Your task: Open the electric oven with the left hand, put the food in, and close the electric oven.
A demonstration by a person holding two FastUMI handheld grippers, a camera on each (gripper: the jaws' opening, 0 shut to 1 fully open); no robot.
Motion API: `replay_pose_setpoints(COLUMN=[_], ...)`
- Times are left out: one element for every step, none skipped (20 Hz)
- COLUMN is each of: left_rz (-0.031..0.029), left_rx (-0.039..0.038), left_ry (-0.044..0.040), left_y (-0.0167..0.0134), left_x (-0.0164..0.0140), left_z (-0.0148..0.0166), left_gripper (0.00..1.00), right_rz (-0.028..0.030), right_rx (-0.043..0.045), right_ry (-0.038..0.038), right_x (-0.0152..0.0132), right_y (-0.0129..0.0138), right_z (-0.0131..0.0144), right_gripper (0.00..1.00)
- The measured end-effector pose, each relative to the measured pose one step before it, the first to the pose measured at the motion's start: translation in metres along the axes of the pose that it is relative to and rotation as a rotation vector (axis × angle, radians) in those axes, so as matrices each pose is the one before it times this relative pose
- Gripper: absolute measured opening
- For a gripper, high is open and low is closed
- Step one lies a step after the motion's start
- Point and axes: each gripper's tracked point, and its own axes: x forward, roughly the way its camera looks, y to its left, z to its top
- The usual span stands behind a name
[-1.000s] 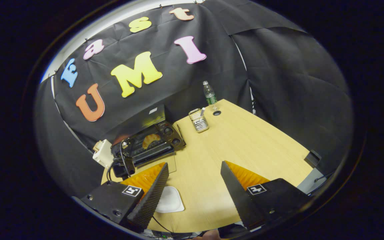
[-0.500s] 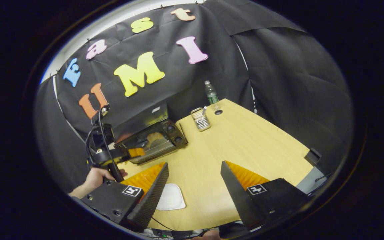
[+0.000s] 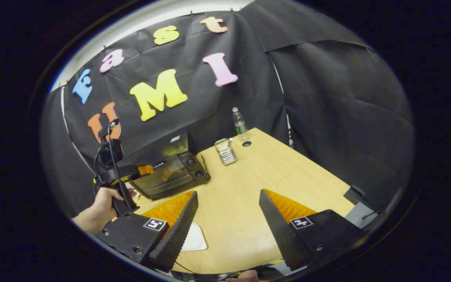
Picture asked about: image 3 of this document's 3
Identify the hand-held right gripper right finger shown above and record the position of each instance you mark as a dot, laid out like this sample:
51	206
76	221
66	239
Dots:
278	229

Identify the green plastic bottle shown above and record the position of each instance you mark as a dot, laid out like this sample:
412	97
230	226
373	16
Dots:
240	121

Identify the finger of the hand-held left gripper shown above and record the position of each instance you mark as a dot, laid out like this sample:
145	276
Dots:
146	169

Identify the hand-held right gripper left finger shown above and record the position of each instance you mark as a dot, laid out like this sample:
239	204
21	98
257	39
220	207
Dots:
178	231

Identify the black electric oven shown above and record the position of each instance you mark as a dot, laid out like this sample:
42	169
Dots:
166	180

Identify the white rectangular plate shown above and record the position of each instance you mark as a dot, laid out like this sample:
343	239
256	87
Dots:
196	239

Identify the black backdrop cloth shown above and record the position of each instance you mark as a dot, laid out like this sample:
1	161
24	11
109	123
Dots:
327	109

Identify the golden croissant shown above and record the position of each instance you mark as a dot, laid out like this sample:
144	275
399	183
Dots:
172	173

